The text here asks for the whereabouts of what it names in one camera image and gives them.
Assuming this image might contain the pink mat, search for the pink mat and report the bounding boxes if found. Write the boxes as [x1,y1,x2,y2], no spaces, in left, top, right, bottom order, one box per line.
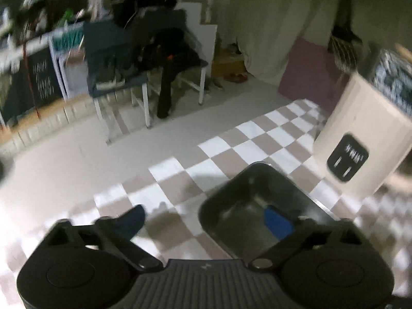
[278,37,351,104]

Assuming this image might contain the hanging net basket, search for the hanging net basket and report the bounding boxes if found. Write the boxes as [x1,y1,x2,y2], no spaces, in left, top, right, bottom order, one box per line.
[328,33,369,75]

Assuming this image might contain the low wooden cabinet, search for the low wooden cabinet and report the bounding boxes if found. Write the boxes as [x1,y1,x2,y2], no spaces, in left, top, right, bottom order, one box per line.
[0,96,97,155]

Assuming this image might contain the grey square glass dish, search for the grey square glass dish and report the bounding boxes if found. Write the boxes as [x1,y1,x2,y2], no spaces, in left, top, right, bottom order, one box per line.
[197,161,347,261]

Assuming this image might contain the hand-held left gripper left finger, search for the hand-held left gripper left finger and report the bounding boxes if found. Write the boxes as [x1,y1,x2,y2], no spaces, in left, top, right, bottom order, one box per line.
[42,204,163,272]

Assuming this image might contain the chair with white legs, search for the chair with white legs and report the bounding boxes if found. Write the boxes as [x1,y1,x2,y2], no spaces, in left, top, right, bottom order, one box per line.
[85,61,210,144]

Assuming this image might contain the dark blue cloth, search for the dark blue cloth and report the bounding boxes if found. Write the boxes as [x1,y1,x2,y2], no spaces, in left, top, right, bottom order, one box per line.
[83,20,134,89]

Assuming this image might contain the green sign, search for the green sign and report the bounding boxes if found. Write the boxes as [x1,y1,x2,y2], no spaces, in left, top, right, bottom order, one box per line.
[51,27,86,51]

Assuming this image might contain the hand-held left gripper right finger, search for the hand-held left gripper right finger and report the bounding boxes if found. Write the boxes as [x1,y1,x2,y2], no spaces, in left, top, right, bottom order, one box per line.
[248,208,371,272]

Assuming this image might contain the brown slippers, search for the brown slippers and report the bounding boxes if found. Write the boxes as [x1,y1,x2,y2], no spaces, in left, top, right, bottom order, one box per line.
[222,72,248,84]

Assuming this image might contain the chair with dark clothes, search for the chair with dark clothes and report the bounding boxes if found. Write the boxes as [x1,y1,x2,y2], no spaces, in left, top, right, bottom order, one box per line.
[111,6,210,120]

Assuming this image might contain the white framed box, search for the white framed box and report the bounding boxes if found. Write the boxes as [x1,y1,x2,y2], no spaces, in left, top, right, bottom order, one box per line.
[48,35,94,100]

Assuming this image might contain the pink electric kettle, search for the pink electric kettle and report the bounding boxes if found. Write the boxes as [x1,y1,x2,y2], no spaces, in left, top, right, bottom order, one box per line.
[312,47,412,200]

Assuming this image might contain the brown white checkered tablecloth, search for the brown white checkered tablecloth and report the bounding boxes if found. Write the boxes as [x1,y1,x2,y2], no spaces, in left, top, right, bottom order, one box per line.
[0,98,412,300]

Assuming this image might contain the black chalkboard sign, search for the black chalkboard sign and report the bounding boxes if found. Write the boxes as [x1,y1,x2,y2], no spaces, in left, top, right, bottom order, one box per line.
[25,48,65,109]

